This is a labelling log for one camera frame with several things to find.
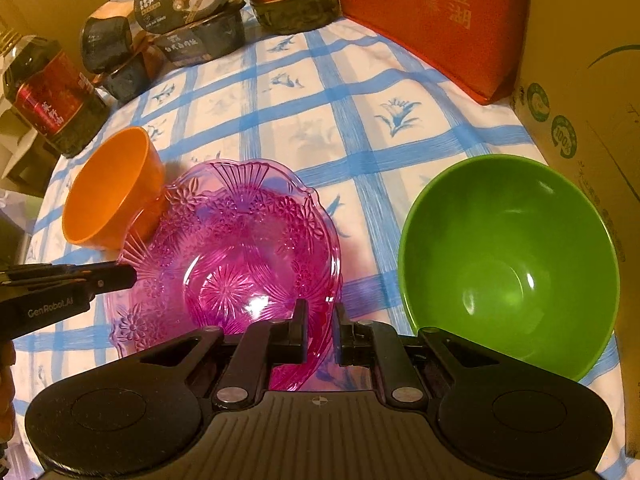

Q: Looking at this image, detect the dark wrapped food package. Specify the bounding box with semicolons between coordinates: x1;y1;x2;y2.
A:
80;0;137;73
97;52;157;103

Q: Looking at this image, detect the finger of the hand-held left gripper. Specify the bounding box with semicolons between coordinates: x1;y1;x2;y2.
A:
0;261;139;293

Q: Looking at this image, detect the green plastic bowl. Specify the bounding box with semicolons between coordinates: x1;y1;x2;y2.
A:
398;155;619;383

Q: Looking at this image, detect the orange plastic bowl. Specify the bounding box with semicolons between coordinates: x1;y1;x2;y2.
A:
61;126;166;251

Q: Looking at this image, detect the red gift box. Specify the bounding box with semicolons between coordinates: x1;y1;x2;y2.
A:
332;0;531;107

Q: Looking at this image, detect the brown cardboard box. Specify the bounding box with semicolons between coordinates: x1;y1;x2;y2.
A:
510;0;640;356

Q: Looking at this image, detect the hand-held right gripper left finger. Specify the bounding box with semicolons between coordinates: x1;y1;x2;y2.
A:
120;299;308;408

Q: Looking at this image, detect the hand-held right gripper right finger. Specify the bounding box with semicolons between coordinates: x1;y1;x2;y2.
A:
334;302;506;406

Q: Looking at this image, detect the blue checked floral tablecloth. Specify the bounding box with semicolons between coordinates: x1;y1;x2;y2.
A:
0;15;640;480

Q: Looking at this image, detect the pink transparent glass dish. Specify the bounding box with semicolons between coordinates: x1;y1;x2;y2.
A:
102;158;343;392

